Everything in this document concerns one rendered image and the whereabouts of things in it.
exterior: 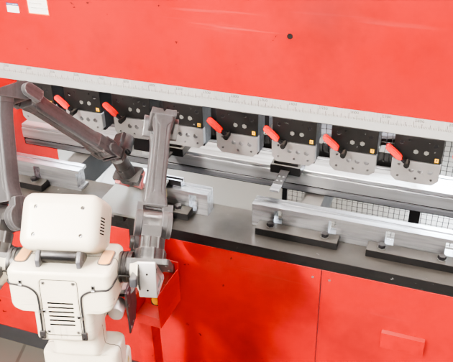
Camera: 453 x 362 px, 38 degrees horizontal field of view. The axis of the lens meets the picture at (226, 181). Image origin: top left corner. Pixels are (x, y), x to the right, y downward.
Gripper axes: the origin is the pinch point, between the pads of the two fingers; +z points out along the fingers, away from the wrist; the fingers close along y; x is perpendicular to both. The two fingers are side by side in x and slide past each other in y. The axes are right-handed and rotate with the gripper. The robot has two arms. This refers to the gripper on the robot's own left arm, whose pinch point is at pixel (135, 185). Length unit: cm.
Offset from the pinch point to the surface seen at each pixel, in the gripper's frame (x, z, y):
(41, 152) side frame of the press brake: -35, 55, 85
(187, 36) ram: -33, -47, -21
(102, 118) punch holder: -16.5, -16.3, 14.6
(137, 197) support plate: 5.2, -1.5, -3.6
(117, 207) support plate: 12.3, -5.4, 0.3
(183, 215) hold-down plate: 2.9, 11.3, -17.7
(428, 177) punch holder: -15, -13, -102
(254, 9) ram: -39, -56, -44
